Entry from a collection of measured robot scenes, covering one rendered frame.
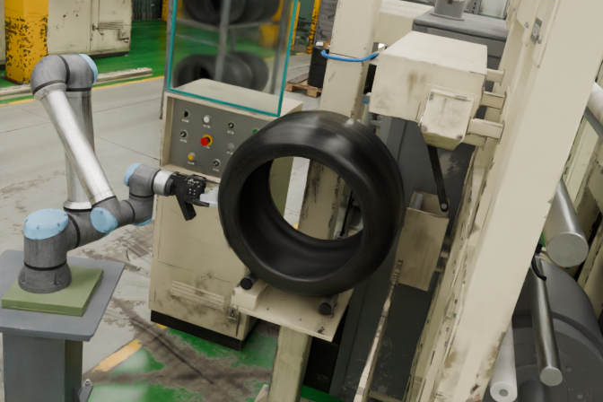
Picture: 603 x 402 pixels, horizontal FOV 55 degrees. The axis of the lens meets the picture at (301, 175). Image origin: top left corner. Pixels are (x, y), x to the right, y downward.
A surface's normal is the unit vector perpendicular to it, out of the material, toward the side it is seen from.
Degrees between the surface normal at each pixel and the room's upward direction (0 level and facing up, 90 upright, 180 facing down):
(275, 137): 49
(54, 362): 90
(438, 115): 72
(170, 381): 0
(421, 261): 90
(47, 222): 4
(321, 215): 90
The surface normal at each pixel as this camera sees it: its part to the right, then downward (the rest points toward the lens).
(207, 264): -0.30, 0.29
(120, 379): 0.16, -0.92
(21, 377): 0.04, 0.37
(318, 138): -0.04, -0.46
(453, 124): -0.22, 0.01
